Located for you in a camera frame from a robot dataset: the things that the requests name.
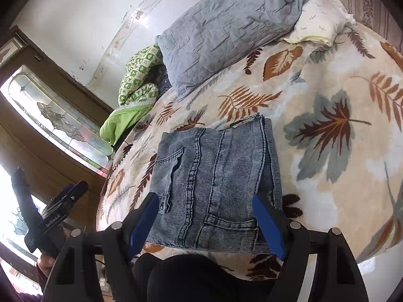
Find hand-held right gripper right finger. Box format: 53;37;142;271
253;194;369;302

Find dark purple cloth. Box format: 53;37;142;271
157;72;173;96

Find grey pillow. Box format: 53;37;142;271
155;0;311;101

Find person's left hand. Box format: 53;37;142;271
36;226;70;279

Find green patterned quilt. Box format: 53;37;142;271
118;45;164;107

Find leaf print fleece blanket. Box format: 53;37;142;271
96;22;403;282

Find grey-blue denim pants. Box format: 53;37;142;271
146;113;284;255

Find lime green cloth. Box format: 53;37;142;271
100;102;155;147

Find wooden door with glass pane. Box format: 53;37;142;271
0;27;115;293

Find striped pink fabric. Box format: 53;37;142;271
321;0;403;51

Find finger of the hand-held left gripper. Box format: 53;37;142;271
11;167;43;229
42;181;89;219

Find white pillow with yellow trim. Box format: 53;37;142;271
280;0;356;46

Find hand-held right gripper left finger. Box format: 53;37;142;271
41;193;159;302

